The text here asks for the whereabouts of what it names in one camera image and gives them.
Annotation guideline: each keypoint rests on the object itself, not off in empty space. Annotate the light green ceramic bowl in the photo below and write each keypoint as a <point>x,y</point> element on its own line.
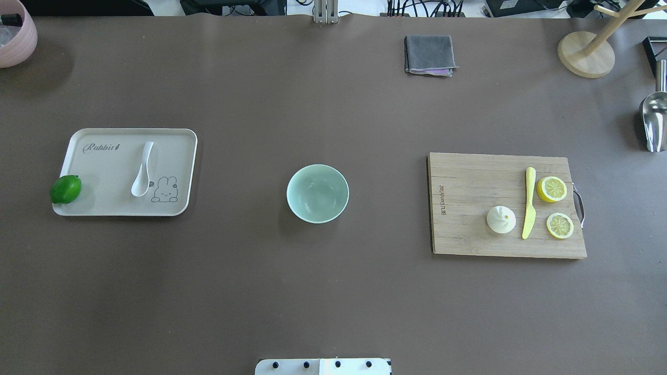
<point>317,193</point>

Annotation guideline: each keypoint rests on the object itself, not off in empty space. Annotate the folded grey cloth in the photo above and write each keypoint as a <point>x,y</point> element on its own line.
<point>429,54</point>

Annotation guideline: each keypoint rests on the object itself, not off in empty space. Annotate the lower lemon half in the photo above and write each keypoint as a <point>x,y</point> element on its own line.
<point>559,225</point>

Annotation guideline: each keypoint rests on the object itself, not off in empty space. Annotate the bamboo cutting board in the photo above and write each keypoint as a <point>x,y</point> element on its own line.
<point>464,187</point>

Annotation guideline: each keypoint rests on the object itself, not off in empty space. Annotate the lemon half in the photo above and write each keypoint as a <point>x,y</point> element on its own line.
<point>551,189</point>
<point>559,225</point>

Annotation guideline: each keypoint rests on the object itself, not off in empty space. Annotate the beige rabbit serving tray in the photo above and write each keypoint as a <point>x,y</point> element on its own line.
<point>107,161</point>

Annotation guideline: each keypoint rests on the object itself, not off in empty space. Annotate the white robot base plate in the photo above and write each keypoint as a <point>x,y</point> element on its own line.
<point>324,366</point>

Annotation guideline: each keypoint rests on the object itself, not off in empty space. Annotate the wooden mug tree stand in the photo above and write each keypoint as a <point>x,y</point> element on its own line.
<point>589,55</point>

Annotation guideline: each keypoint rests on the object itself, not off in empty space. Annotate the white ceramic soup spoon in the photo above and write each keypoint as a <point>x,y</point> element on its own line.
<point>141,183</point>

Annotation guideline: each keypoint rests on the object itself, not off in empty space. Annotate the silver bracket at table edge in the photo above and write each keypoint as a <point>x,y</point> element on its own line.
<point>326,11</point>

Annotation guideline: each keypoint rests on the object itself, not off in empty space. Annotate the black box at edge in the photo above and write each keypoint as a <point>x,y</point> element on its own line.
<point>654,48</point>

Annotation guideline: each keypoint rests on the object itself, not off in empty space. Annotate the green lime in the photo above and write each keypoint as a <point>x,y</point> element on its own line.
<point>66,189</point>

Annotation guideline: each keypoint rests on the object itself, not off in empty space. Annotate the upper lemon half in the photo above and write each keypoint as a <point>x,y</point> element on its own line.
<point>551,189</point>

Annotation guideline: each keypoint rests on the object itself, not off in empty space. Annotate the yellow plastic knife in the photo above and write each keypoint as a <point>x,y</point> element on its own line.
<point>530,212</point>

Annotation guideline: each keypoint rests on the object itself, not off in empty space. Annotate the metal scoop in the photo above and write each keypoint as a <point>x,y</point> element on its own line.
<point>653,113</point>

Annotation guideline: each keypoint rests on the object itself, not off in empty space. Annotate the pink bowl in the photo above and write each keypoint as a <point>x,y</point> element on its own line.
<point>21,46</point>

